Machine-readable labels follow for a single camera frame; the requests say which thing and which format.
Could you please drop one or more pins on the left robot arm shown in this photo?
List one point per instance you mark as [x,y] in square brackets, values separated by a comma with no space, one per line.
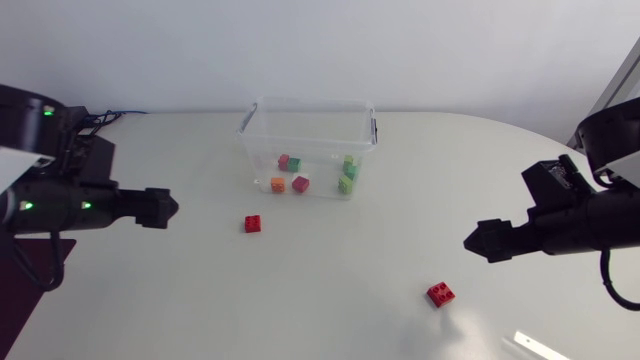
[50,207]

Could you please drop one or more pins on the clear plastic container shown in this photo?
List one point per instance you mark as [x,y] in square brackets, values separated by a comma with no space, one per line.
[310,127]

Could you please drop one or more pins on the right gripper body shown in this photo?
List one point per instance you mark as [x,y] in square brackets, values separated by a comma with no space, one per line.
[500,240]

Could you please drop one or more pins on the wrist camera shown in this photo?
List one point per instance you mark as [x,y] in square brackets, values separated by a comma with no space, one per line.
[95,160]
[552,185]

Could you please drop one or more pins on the red toy brick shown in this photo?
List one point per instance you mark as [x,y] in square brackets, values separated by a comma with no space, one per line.
[440,294]
[283,161]
[300,184]
[252,223]

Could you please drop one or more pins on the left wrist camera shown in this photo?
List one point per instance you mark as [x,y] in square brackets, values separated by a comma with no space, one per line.
[95,160]

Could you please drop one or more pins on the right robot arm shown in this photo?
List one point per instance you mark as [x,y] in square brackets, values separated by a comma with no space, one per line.
[600,222]

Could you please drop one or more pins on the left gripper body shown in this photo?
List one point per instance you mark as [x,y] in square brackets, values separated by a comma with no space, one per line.
[150,207]

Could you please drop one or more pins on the orange toy brick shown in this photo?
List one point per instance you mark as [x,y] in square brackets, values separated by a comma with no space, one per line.
[277,185]

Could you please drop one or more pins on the dark green toy brick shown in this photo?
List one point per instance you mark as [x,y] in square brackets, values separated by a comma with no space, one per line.
[352,172]
[294,164]

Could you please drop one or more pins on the light green toy brick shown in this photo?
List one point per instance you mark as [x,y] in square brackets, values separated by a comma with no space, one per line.
[348,160]
[345,184]

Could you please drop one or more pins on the dark mat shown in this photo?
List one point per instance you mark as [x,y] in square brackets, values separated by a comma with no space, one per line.
[25,285]

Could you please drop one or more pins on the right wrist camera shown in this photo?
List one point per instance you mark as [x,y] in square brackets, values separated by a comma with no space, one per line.
[552,185]

